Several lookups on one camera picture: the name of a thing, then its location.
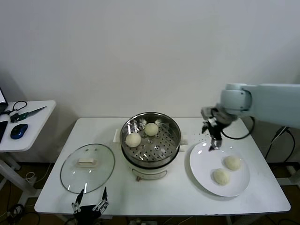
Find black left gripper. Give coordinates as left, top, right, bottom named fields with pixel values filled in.
left=71, top=186, right=110, bottom=225

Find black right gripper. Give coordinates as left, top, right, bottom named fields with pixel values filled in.
left=202, top=118, right=224, bottom=152

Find glass lid with white handle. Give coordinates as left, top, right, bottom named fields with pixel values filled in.
left=60, top=143, right=116, bottom=194

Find white steamed baozi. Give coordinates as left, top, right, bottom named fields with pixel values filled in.
left=212, top=168, right=232, bottom=186
left=125, top=133, right=142, bottom=148
left=222, top=155, right=242, bottom=171
left=143, top=122, right=159, bottom=136

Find perforated steel steamer basket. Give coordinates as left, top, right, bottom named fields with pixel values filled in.
left=120, top=112, right=182, bottom=165

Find scattered dark crumbs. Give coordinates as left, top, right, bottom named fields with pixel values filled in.
left=192, top=132, right=211, bottom=141

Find white round plate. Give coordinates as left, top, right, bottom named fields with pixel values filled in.
left=189, top=141, right=251, bottom=197

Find white electric cooker pot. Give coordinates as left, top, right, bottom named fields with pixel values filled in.
left=113, top=128, right=189, bottom=182

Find white side table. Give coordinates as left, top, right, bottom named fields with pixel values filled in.
left=0, top=100, right=57, bottom=207

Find blue computer mouse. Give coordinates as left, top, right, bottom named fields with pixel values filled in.
left=10, top=123, right=29, bottom=140

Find green flat tool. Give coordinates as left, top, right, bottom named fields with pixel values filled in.
left=10, top=105, right=47, bottom=123

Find black phone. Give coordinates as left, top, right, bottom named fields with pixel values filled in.
left=0, top=120, right=8, bottom=143

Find dark laptop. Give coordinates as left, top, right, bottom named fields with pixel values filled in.
left=0, top=87, right=9, bottom=115

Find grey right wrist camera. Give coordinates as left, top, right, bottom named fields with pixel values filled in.
left=201, top=105, right=218, bottom=119

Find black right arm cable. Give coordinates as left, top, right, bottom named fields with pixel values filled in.
left=221, top=116, right=255, bottom=140

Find white floor cable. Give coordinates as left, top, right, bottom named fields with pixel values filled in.
left=24, top=161, right=53, bottom=182

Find black power cable with adapter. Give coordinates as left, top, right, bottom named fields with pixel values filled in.
left=264, top=126, right=296, bottom=165

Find black floor cables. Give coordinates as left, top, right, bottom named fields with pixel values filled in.
left=0, top=180, right=42, bottom=225

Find black looped cable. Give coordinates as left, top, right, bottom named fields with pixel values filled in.
left=1, top=100, right=28, bottom=116

